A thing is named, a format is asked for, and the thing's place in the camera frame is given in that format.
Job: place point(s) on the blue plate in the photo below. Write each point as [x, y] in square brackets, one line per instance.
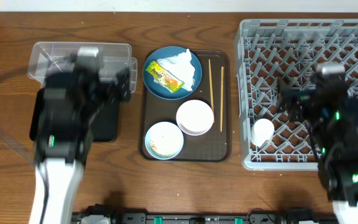
[160, 91]

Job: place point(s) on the left wooden chopstick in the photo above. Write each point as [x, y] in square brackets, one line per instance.
[211, 87]

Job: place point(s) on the white napkin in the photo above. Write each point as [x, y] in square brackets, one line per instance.
[180, 66]

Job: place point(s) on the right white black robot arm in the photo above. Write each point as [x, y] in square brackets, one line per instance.
[332, 118]

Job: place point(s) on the yellow green snack wrapper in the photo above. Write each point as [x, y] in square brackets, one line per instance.
[164, 77]

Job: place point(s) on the clear plastic bin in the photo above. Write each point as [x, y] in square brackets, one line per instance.
[51, 57]

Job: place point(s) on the white bowl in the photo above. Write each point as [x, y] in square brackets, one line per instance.
[195, 117]

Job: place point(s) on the white cup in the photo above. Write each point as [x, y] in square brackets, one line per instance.
[262, 131]

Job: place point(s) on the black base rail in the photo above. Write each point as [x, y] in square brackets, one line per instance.
[105, 214]

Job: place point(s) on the light blue bowl with food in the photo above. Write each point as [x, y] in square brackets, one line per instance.
[164, 140]

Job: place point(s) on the black plastic tray bin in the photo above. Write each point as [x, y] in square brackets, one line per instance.
[104, 126]

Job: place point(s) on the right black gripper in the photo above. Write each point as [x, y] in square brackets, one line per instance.
[301, 101]

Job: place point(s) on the wooden chopstick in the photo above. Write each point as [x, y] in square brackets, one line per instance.
[221, 99]
[211, 87]

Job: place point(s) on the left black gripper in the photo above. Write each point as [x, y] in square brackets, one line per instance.
[110, 86]

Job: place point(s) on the right wooden chopstick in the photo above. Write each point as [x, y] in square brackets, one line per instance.
[221, 99]

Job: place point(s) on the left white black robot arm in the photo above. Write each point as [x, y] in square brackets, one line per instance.
[71, 99]

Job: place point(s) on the grey dishwasher rack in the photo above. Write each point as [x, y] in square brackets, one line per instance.
[269, 49]

